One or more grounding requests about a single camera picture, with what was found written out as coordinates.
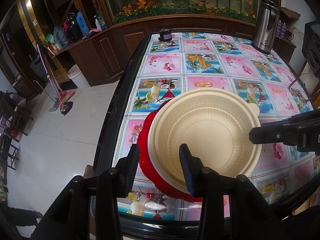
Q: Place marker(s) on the eyeglasses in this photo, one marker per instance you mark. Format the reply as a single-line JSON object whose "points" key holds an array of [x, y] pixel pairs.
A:
{"points": [[299, 91]]}

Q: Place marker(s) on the beige plastic bowl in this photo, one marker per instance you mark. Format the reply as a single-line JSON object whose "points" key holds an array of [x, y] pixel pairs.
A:
{"points": [[215, 125]]}

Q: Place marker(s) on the colourful fruit print tablecloth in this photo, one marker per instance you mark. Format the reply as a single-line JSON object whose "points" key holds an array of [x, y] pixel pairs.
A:
{"points": [[190, 61]]}

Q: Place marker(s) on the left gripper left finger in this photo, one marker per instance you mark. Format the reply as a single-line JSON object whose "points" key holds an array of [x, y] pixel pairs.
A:
{"points": [[69, 215]]}

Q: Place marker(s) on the white foam bowl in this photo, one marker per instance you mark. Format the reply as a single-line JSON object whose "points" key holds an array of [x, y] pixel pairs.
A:
{"points": [[164, 150]]}

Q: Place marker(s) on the blue bottle on counter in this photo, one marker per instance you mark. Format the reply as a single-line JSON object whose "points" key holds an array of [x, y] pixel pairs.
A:
{"points": [[82, 24]]}

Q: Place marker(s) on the mop with red head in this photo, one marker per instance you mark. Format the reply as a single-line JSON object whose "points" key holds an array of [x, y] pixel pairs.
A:
{"points": [[63, 99]]}

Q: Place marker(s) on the small black box device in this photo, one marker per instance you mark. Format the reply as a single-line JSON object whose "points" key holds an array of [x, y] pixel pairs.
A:
{"points": [[165, 35]]}

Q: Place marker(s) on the purple spray cans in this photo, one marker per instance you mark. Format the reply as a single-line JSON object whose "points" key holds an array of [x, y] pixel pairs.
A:
{"points": [[281, 29]]}

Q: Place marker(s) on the stainless steel thermos jug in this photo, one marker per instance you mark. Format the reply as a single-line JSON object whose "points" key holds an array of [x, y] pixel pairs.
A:
{"points": [[266, 27]]}

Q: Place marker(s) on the white plastic bucket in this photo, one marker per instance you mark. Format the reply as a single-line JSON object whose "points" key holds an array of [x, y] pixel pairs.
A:
{"points": [[78, 77]]}

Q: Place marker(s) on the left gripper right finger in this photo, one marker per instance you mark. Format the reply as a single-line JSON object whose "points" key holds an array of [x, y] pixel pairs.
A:
{"points": [[230, 206]]}

